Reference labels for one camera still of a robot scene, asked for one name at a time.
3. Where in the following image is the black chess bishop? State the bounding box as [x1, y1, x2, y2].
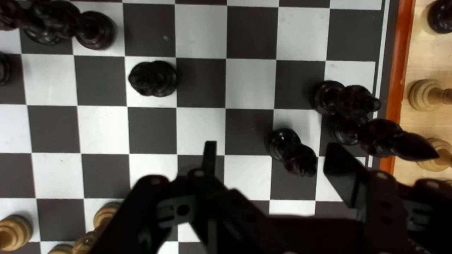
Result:
[357, 117, 441, 162]

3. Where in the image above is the chessboard with red wooden frame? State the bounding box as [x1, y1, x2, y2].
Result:
[0, 0, 418, 254]

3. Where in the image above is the black chess piece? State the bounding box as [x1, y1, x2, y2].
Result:
[268, 127, 319, 179]
[425, 0, 452, 35]
[312, 79, 383, 147]
[75, 10, 117, 52]
[0, 0, 82, 48]

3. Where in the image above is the black chess pawn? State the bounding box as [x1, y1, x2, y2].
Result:
[127, 59, 179, 99]

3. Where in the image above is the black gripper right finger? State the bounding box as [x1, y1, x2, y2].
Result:
[322, 141, 378, 212]

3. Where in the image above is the light wooden chess piece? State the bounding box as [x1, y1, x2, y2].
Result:
[92, 200, 123, 233]
[415, 137, 452, 174]
[46, 241, 76, 254]
[69, 230, 103, 254]
[405, 78, 452, 113]
[0, 213, 35, 254]

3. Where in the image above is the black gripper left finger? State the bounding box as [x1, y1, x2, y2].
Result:
[200, 138, 219, 181]

